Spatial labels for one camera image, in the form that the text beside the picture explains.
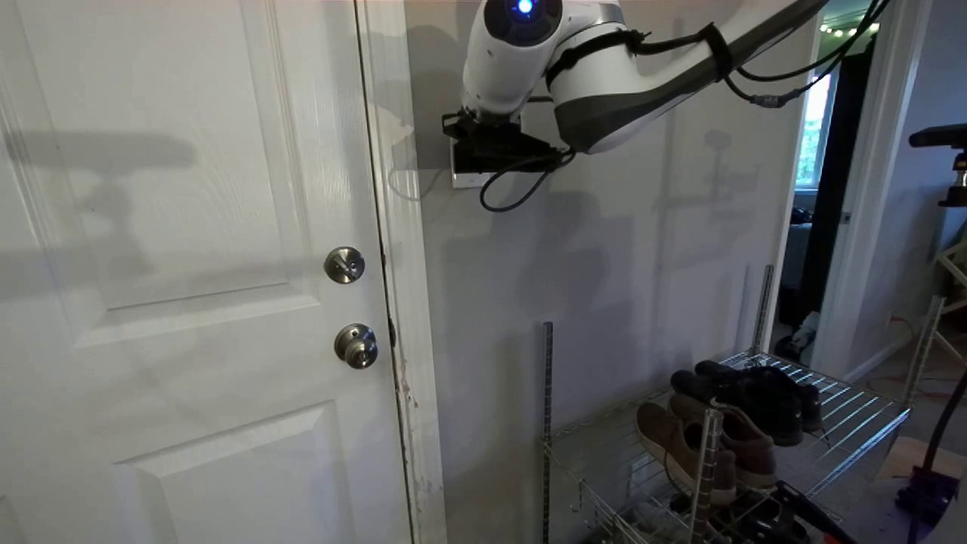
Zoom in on metal wire shoe rack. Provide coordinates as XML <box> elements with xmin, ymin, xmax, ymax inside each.
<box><xmin>576</xmin><ymin>349</ymin><xmax>917</xmax><ymax>544</ymax></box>

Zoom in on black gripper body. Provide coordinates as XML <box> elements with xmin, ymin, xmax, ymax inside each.
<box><xmin>438</xmin><ymin>105</ymin><xmax>569</xmax><ymax>175</ymax></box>

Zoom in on silver deadbolt lock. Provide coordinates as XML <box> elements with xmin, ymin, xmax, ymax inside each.
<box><xmin>320</xmin><ymin>241</ymin><xmax>370</xmax><ymax>288</ymax></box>

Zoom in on white doorway trim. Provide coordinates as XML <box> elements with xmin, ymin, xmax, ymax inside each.
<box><xmin>809</xmin><ymin>0</ymin><xmax>941</xmax><ymax>378</ymax></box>

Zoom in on white entry door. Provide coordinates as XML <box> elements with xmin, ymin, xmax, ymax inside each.
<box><xmin>0</xmin><ymin>0</ymin><xmax>417</xmax><ymax>544</ymax></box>

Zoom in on black robot arm cables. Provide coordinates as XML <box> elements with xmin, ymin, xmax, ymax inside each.
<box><xmin>477</xmin><ymin>0</ymin><xmax>896</xmax><ymax>217</ymax></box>

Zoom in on black shoe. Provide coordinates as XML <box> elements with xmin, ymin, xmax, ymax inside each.
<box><xmin>693</xmin><ymin>358</ymin><xmax>829</xmax><ymax>433</ymax></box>
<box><xmin>669</xmin><ymin>365</ymin><xmax>809</xmax><ymax>446</ymax></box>

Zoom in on brown shoe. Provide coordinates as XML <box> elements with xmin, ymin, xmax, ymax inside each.
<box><xmin>636</xmin><ymin>401</ymin><xmax>742</xmax><ymax>509</ymax></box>
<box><xmin>669</xmin><ymin>390</ymin><xmax>782</xmax><ymax>492</ymax></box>

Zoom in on white door frame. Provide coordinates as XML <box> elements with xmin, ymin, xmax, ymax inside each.
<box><xmin>350</xmin><ymin>0</ymin><xmax>451</xmax><ymax>544</ymax></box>

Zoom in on black stereo camera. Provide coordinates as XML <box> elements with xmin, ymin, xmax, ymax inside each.
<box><xmin>906</xmin><ymin>122</ymin><xmax>967</xmax><ymax>153</ymax></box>

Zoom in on black slotted metal post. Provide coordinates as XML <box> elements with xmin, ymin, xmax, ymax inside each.
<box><xmin>537</xmin><ymin>316</ymin><xmax>555</xmax><ymax>544</ymax></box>

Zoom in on black pole purple base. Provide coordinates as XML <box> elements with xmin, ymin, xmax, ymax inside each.
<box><xmin>896</xmin><ymin>371</ymin><xmax>967</xmax><ymax>539</ymax></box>

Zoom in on camera tripod stand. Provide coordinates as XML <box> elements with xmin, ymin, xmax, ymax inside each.
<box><xmin>901</xmin><ymin>147</ymin><xmax>967</xmax><ymax>404</ymax></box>

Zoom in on silver round door knob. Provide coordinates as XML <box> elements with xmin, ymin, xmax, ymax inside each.
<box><xmin>331</xmin><ymin>321</ymin><xmax>383</xmax><ymax>371</ymax></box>

